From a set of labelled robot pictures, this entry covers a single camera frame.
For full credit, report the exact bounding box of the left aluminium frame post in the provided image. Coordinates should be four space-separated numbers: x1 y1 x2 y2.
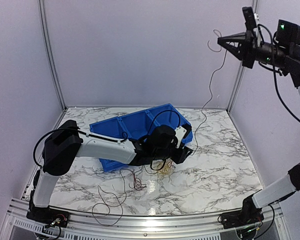
38 0 67 111

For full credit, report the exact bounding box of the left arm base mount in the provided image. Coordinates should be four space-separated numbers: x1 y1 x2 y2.
26 207 70 228

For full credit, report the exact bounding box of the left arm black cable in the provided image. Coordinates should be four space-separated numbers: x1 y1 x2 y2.
147 109 182 173

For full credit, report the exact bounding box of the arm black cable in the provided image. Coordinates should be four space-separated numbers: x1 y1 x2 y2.
256 23 300 130
147 109 182 173

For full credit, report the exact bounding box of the blue three-compartment plastic bin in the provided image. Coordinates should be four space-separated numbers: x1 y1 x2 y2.
89 103 193 172

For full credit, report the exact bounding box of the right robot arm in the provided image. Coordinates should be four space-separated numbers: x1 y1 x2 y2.
217 19 300 224

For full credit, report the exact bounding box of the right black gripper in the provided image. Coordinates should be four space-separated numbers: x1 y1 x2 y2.
218 29 291 69

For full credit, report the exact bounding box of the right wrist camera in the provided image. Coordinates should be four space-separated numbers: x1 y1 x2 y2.
242 6 257 31

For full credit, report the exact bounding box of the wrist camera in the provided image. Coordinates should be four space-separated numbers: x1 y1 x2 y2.
242 6 257 31
174 123 192 148

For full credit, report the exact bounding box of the aluminium front rail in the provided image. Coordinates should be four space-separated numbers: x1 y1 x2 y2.
0 199 291 240

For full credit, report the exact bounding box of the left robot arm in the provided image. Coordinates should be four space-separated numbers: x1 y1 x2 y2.
30 120 193 223

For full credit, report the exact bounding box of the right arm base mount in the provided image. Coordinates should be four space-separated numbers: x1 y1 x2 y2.
217 210 264 229

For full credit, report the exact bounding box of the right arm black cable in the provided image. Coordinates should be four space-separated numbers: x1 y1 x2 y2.
256 23 300 130

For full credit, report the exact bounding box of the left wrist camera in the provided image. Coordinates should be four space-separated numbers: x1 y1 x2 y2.
174 123 192 148

